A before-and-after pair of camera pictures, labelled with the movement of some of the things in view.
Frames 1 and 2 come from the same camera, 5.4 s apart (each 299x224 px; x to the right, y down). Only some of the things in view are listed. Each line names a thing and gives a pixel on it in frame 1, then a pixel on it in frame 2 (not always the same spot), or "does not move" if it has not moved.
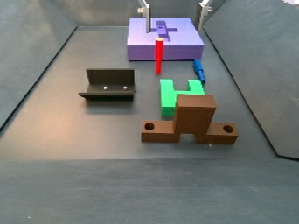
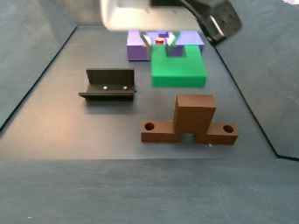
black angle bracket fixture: [108, 84] does not move
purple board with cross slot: [179, 33] does not move
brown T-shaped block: [194, 112] does not move
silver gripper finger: [203, 10] to [136, 15]
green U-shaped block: [168, 94] to [178, 72]
